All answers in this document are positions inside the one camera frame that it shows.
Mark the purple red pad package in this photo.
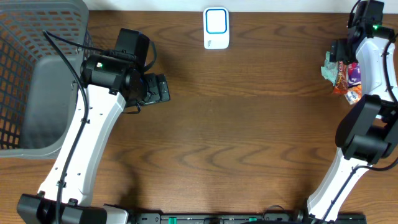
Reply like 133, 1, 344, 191
347, 63, 361, 88

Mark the teal snack wrapper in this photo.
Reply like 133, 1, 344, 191
321, 51, 338, 86

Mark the orange snack bar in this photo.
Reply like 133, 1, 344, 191
333, 61, 348, 95

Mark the orange tissue pack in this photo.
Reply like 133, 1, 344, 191
345, 85, 362, 105

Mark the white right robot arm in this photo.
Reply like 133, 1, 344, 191
293, 1, 397, 223

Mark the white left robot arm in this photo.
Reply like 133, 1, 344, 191
17, 52, 170, 223

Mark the white barcode scanner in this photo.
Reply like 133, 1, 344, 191
203, 7, 230, 50

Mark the grey plastic mesh basket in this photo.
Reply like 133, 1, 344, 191
1, 0, 93, 159

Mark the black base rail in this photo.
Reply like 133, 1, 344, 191
127, 212, 368, 224

